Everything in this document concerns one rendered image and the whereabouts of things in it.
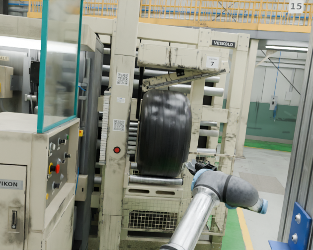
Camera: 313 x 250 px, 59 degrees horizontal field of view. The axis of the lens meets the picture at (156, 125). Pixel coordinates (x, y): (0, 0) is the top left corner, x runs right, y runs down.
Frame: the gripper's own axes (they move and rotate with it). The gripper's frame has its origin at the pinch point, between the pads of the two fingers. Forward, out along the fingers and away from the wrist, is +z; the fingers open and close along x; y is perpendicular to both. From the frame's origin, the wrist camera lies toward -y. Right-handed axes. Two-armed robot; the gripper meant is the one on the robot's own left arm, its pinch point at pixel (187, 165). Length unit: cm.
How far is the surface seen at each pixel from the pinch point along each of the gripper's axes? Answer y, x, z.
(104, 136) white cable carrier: 14, 25, 48
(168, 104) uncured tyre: 34.0, -3.2, 16.9
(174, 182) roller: -14.3, 4.2, 7.6
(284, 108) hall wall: -321, -853, 280
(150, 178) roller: -10.4, 14.4, 17.9
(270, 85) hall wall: -245, -851, 344
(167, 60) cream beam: 49, -35, 49
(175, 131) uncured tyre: 22.1, 3.3, 6.1
